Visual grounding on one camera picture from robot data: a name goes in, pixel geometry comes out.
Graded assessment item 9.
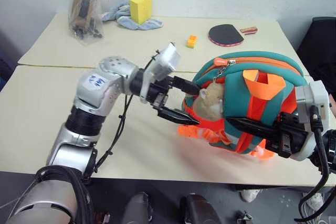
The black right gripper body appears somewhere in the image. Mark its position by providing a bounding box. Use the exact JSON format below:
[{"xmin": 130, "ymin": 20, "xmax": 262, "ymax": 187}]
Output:
[{"xmin": 265, "ymin": 112, "xmax": 309, "ymax": 159}]

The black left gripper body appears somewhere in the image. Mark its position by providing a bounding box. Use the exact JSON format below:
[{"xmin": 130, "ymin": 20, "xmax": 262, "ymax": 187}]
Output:
[{"xmin": 146, "ymin": 75, "xmax": 176, "ymax": 111}]

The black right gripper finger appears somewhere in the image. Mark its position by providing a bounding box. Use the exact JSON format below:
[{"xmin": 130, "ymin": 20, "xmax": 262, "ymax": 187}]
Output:
[{"xmin": 225, "ymin": 116, "xmax": 282, "ymax": 140}]

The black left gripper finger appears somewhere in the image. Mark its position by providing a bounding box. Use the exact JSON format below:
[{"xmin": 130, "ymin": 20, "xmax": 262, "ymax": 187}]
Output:
[
  {"xmin": 171, "ymin": 76, "xmax": 202, "ymax": 95},
  {"xmin": 156, "ymin": 106, "xmax": 202, "ymax": 126}
]

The orange and teal backpack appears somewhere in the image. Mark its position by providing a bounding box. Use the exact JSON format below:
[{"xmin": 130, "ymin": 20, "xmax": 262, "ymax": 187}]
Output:
[{"xmin": 177, "ymin": 50, "xmax": 307, "ymax": 162}]

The yellow box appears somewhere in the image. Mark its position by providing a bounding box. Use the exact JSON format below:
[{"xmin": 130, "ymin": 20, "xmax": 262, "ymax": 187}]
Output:
[{"xmin": 129, "ymin": 0, "xmax": 153, "ymax": 25}]

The yellow orange toy brick stack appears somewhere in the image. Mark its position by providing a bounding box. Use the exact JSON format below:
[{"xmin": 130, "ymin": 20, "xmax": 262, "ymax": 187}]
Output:
[{"xmin": 186, "ymin": 35, "xmax": 198, "ymax": 50}]

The black table tennis paddle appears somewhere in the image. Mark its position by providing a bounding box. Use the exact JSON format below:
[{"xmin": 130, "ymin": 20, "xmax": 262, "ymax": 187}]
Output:
[{"xmin": 207, "ymin": 24, "xmax": 258, "ymax": 47}]

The light blue towel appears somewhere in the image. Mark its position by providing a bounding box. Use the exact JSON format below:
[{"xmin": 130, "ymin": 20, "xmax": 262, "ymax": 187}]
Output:
[{"xmin": 101, "ymin": 0, "xmax": 164, "ymax": 31}]

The black chair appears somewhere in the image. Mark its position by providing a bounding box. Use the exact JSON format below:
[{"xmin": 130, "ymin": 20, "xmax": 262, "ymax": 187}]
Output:
[{"xmin": 296, "ymin": 16, "xmax": 336, "ymax": 98}]

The dark rounded shape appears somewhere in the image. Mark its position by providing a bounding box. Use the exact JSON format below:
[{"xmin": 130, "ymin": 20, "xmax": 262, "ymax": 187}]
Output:
[
  {"xmin": 124, "ymin": 191, "xmax": 151, "ymax": 224},
  {"xmin": 179, "ymin": 194, "xmax": 223, "ymax": 224}
]

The clear plastic bag with parts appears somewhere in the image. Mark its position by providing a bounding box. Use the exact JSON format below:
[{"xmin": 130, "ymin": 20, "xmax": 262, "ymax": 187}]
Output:
[{"xmin": 67, "ymin": 0, "xmax": 105, "ymax": 47}]

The beige plush hamster keychain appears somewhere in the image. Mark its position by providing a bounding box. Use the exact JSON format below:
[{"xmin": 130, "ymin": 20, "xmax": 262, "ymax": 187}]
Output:
[{"xmin": 192, "ymin": 82, "xmax": 226, "ymax": 120}]

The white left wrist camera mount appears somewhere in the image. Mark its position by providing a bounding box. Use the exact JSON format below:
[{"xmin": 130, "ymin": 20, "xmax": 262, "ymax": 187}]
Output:
[{"xmin": 140, "ymin": 42, "xmax": 182, "ymax": 104}]

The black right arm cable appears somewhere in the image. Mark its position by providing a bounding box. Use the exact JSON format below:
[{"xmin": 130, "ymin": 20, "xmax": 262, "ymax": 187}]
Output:
[{"xmin": 293, "ymin": 104, "xmax": 332, "ymax": 222}]

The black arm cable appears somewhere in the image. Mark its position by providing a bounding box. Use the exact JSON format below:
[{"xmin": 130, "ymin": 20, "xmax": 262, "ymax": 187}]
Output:
[
  {"xmin": 293, "ymin": 104, "xmax": 332, "ymax": 222},
  {"xmin": 82, "ymin": 49, "xmax": 161, "ymax": 183}
]

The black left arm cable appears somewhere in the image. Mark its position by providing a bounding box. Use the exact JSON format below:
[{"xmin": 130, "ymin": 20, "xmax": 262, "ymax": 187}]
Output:
[{"xmin": 82, "ymin": 49, "xmax": 161, "ymax": 183}]

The white floor cable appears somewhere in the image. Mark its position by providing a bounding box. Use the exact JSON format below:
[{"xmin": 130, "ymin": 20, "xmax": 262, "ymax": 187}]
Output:
[{"xmin": 298, "ymin": 202, "xmax": 336, "ymax": 224}]

